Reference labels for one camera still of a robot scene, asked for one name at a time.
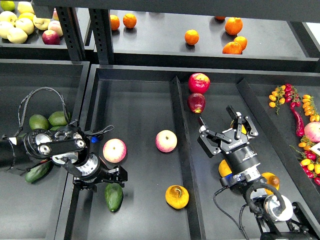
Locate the pink apple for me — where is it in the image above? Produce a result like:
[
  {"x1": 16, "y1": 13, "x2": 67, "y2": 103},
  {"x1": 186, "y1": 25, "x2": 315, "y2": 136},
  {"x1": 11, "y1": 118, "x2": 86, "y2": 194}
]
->
[
  {"x1": 155, "y1": 129, "x2": 178, "y2": 153},
  {"x1": 102, "y1": 138, "x2": 127, "y2": 164}
]

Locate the green avocado top left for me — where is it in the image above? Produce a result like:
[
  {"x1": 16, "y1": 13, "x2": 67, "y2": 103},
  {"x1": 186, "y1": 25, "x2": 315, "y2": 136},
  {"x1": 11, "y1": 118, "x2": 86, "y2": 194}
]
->
[{"x1": 29, "y1": 114, "x2": 49, "y2": 130}]

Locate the black centre tray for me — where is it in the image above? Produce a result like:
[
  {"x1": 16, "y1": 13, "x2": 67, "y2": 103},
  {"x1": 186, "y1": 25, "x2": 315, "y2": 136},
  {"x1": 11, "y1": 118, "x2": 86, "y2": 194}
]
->
[{"x1": 62, "y1": 65, "x2": 320, "y2": 240}]

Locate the orange tomato bunch right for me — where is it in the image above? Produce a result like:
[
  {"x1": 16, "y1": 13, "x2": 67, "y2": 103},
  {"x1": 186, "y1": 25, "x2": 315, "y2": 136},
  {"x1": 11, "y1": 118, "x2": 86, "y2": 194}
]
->
[{"x1": 302, "y1": 94, "x2": 320, "y2": 122}]

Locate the pink apple left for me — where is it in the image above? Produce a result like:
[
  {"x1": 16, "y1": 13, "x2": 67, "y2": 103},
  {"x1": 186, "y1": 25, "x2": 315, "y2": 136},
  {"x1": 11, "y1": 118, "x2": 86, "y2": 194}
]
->
[{"x1": 102, "y1": 138, "x2": 127, "y2": 164}]

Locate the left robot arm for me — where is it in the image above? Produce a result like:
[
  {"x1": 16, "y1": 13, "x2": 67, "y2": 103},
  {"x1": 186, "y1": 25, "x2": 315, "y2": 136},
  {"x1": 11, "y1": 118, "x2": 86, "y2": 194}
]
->
[{"x1": 0, "y1": 86, "x2": 128, "y2": 192}]

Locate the black shelf post right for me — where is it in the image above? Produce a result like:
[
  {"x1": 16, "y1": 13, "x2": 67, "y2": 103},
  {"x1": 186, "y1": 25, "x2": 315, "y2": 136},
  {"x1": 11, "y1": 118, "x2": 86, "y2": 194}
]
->
[{"x1": 88, "y1": 8, "x2": 115, "y2": 65}]

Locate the black shelf post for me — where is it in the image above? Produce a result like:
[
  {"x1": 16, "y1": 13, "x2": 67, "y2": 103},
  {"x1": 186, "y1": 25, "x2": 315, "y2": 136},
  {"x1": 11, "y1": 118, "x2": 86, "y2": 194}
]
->
[
  {"x1": 88, "y1": 8, "x2": 115, "y2": 65},
  {"x1": 55, "y1": 6, "x2": 86, "y2": 61}
]

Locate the white label card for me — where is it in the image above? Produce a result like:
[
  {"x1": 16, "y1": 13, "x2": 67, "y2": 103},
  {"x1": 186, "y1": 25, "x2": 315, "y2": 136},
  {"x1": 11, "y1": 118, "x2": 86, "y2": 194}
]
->
[{"x1": 310, "y1": 142, "x2": 320, "y2": 156}]

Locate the yellow pear stem up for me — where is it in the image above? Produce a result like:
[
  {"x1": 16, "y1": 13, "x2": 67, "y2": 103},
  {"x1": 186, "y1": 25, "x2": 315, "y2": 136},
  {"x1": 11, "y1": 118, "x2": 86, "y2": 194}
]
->
[{"x1": 165, "y1": 185, "x2": 190, "y2": 210}]

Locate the orange cherry tomato bunch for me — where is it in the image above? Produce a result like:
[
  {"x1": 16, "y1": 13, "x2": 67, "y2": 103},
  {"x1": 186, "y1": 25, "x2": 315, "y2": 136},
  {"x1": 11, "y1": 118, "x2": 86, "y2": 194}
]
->
[{"x1": 268, "y1": 85, "x2": 286, "y2": 115}]

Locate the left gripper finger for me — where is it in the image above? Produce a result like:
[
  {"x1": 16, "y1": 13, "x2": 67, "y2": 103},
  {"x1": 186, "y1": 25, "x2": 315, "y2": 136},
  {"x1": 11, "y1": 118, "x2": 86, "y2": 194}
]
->
[
  {"x1": 106, "y1": 165, "x2": 128, "y2": 188},
  {"x1": 73, "y1": 180, "x2": 97, "y2": 193}
]

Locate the green avocado top right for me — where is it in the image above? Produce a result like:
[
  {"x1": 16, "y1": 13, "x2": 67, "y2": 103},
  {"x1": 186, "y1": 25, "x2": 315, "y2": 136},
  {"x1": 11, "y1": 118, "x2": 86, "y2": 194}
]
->
[{"x1": 48, "y1": 111, "x2": 68, "y2": 127}]

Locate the pink apple centre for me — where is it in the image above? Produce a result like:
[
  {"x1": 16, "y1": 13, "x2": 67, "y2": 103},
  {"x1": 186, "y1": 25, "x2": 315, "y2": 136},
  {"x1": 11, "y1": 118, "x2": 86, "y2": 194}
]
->
[{"x1": 155, "y1": 129, "x2": 178, "y2": 153}]

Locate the orange front right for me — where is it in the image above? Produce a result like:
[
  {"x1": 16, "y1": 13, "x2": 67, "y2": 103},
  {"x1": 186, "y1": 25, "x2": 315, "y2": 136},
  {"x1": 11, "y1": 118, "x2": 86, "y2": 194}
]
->
[{"x1": 222, "y1": 41, "x2": 243, "y2": 55}]

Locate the pink peach right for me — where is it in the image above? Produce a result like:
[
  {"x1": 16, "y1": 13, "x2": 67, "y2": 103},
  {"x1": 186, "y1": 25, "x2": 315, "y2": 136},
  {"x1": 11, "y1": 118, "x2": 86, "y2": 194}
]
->
[{"x1": 304, "y1": 121, "x2": 320, "y2": 143}]

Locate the black tray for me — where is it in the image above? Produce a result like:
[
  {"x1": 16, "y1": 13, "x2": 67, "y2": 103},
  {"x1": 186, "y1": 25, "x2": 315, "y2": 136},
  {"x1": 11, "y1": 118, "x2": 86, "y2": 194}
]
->
[
  {"x1": 0, "y1": 59, "x2": 89, "y2": 240},
  {"x1": 62, "y1": 65, "x2": 320, "y2": 240}
]

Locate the yellow pear lower right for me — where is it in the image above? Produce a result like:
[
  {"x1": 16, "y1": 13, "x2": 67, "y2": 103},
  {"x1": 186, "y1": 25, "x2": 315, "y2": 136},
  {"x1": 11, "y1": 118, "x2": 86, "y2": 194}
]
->
[{"x1": 261, "y1": 172, "x2": 280, "y2": 190}]

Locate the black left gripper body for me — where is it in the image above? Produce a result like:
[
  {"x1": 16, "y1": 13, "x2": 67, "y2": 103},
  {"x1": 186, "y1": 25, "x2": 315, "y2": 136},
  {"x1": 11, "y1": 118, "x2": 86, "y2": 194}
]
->
[{"x1": 73, "y1": 153, "x2": 119, "y2": 187}]

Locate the red chili pepper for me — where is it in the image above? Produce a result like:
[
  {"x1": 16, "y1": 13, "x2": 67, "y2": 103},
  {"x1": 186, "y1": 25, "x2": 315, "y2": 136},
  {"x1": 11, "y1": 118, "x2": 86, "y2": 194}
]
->
[{"x1": 290, "y1": 102, "x2": 305, "y2": 137}]

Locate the black left tray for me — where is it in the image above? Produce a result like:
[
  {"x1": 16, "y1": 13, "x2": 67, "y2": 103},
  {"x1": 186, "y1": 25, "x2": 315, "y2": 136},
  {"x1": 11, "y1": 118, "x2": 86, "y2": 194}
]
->
[{"x1": 0, "y1": 59, "x2": 89, "y2": 240}]

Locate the large orange right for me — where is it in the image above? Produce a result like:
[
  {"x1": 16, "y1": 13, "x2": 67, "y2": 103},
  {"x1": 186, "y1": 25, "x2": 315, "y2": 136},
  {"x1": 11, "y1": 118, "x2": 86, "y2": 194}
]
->
[{"x1": 224, "y1": 17, "x2": 243, "y2": 36}]

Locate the green avocado bottom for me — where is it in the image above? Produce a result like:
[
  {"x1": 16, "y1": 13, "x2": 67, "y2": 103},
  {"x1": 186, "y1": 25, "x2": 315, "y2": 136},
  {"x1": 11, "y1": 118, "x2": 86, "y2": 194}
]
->
[{"x1": 24, "y1": 161, "x2": 52, "y2": 183}]

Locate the bright red apple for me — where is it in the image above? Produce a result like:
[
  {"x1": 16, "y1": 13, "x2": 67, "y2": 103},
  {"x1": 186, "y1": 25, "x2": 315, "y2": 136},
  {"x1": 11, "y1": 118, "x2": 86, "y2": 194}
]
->
[{"x1": 188, "y1": 72, "x2": 211, "y2": 95}]

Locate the pale peach on shelf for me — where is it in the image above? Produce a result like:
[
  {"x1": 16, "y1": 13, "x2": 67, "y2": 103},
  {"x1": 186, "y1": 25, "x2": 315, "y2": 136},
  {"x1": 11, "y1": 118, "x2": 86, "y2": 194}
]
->
[{"x1": 48, "y1": 20, "x2": 63, "y2": 37}]

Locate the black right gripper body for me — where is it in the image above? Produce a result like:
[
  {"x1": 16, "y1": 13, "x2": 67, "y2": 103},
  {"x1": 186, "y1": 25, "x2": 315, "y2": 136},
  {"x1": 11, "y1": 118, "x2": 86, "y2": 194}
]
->
[{"x1": 221, "y1": 136, "x2": 260, "y2": 174}]

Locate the black shelf post left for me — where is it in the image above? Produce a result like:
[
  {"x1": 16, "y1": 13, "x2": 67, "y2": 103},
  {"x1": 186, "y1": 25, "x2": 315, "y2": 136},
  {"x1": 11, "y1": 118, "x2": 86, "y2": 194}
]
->
[{"x1": 55, "y1": 6, "x2": 86, "y2": 61}]

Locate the yellow pear left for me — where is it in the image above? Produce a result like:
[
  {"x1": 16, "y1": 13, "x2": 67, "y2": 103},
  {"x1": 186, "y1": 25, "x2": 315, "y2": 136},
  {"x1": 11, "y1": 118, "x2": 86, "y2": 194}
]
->
[{"x1": 218, "y1": 159, "x2": 232, "y2": 178}]

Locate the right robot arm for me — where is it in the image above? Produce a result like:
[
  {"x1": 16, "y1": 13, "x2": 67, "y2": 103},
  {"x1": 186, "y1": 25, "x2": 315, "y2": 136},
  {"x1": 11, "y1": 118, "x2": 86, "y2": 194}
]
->
[{"x1": 197, "y1": 105, "x2": 318, "y2": 240}]

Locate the orange centre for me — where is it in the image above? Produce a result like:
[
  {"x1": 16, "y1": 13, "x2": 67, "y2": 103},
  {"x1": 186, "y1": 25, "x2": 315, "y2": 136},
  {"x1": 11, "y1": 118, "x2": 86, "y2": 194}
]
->
[{"x1": 184, "y1": 29, "x2": 200, "y2": 46}]

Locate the orange small right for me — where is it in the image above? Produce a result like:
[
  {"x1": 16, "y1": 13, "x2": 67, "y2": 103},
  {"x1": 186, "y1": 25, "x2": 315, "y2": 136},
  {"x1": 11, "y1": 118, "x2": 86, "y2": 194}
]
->
[{"x1": 233, "y1": 36, "x2": 248, "y2": 51}]

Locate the orange hidden back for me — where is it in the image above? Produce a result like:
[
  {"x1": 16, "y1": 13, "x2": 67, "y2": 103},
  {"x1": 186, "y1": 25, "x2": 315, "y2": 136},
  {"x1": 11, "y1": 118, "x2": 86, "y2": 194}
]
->
[{"x1": 214, "y1": 16, "x2": 226, "y2": 21}]

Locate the dark red apple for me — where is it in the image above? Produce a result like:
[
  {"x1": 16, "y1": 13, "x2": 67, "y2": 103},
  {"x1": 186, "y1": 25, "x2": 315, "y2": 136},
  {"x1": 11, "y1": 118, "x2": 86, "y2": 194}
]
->
[{"x1": 187, "y1": 93, "x2": 206, "y2": 114}]

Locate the red cherry tomato bunch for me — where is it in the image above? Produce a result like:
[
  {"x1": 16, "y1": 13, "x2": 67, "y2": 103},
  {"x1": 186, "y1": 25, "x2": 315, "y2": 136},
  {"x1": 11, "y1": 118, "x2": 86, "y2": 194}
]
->
[{"x1": 284, "y1": 83, "x2": 301, "y2": 109}]

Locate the dark green avocado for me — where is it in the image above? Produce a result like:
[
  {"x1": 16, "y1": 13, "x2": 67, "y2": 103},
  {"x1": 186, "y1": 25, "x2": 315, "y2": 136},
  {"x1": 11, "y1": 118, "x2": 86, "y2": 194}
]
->
[{"x1": 104, "y1": 183, "x2": 123, "y2": 212}]

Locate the red apple on shelf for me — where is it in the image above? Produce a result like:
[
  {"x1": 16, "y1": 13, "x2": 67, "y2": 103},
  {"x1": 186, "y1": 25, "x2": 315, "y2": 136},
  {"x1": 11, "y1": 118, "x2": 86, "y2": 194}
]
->
[{"x1": 42, "y1": 29, "x2": 60, "y2": 45}]

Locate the green avocado second row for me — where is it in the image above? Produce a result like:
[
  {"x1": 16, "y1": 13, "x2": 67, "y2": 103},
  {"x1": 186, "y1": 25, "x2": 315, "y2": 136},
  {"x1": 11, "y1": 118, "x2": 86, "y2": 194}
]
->
[{"x1": 50, "y1": 126, "x2": 63, "y2": 131}]

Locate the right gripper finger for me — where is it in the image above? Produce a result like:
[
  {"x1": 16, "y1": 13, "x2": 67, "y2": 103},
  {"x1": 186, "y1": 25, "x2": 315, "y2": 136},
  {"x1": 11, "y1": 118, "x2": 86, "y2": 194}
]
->
[
  {"x1": 226, "y1": 105, "x2": 259, "y2": 139},
  {"x1": 197, "y1": 117, "x2": 229, "y2": 158}
]

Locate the mixed cherry tomatoes lower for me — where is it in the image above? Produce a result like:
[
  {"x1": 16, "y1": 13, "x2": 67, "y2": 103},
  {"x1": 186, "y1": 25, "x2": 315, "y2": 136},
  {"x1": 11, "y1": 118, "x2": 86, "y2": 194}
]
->
[{"x1": 290, "y1": 135, "x2": 320, "y2": 186}]

